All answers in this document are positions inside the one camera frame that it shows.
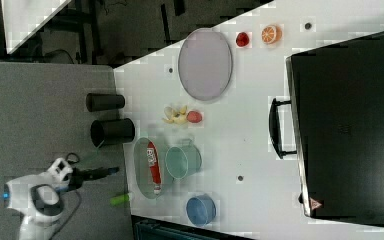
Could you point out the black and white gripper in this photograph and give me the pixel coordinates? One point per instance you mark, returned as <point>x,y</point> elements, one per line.
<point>62,177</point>

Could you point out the red plush ketchup bottle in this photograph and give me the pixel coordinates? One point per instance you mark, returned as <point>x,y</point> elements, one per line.
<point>152,158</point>

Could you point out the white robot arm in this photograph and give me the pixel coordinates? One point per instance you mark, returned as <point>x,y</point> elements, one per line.
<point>37,197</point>

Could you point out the green metal strainer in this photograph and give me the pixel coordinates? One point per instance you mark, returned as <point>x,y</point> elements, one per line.
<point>144,178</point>

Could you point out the large black cylinder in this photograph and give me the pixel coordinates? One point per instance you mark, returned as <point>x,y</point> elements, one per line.
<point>112,132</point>

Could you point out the small black cylinder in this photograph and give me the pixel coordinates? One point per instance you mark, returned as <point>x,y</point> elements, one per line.
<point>100,102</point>

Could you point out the dark bin at edge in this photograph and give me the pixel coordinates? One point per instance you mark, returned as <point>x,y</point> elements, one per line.
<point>148,229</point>

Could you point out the teal metal cup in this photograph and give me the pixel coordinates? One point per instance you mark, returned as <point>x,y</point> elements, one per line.
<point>183,160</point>

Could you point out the peeled plush banana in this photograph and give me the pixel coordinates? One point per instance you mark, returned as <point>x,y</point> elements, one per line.
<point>173,116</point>

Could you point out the red plush strawberry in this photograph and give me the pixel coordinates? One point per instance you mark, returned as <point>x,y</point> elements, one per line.
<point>194,117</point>

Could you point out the blue bowl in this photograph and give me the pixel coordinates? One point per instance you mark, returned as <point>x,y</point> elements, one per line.
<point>201,210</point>

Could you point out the grey round plate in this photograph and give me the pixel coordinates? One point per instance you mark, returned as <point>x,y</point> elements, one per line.
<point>205,64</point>

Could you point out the small dark red fruit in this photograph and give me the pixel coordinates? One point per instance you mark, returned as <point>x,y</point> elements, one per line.
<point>242,39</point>

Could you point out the orange half slice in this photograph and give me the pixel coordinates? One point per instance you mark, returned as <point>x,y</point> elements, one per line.
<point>271,34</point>

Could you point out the black toaster oven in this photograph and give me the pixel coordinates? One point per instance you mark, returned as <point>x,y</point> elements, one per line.
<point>337,103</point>

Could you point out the green strainer handle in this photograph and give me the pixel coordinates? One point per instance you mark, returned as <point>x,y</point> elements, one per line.
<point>120,199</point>

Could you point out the black oven door handle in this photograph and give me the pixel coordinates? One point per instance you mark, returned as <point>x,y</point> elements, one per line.
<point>275,128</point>

